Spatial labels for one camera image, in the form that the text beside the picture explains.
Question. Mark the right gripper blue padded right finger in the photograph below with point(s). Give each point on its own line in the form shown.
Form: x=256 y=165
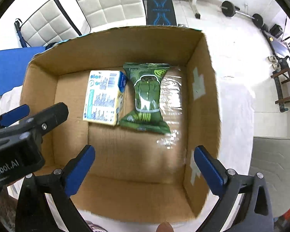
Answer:
x=212 y=170

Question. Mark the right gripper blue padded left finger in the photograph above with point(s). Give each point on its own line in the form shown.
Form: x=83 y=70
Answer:
x=76 y=170

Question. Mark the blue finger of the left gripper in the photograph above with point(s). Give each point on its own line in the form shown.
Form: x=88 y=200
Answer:
x=13 y=116

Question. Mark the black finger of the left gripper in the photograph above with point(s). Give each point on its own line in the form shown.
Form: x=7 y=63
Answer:
x=46 y=120

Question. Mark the white blue tissue pack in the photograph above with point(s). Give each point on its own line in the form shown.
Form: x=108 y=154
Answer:
x=104 y=97

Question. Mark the green snack packet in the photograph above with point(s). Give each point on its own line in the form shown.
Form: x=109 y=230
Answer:
x=146 y=79

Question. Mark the person's left hand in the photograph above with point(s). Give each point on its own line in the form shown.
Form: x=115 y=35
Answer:
x=8 y=208

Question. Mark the blue foam mat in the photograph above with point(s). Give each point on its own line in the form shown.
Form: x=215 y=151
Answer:
x=13 y=64

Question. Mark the grey plastic chair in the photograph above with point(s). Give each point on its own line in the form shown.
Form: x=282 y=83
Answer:
x=271 y=157

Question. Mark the grey table cloth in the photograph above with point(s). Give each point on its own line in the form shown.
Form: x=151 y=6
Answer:
x=236 y=105

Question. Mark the open cardboard box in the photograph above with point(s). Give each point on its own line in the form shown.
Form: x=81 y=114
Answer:
x=137 y=176

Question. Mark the white quilted chair left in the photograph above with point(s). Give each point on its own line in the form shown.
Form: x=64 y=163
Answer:
x=48 y=24

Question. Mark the white quilted chair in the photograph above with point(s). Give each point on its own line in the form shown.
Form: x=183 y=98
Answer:
x=48 y=24
x=105 y=14

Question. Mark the dark wooden chair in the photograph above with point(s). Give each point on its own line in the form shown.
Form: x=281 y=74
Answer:
x=281 y=77

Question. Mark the white quilted chair right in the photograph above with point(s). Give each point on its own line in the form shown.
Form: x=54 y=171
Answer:
x=105 y=14

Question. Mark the black blue weight bench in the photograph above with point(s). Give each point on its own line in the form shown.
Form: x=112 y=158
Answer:
x=161 y=12

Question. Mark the floor barbell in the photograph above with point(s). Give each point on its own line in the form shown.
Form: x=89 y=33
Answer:
x=230 y=10

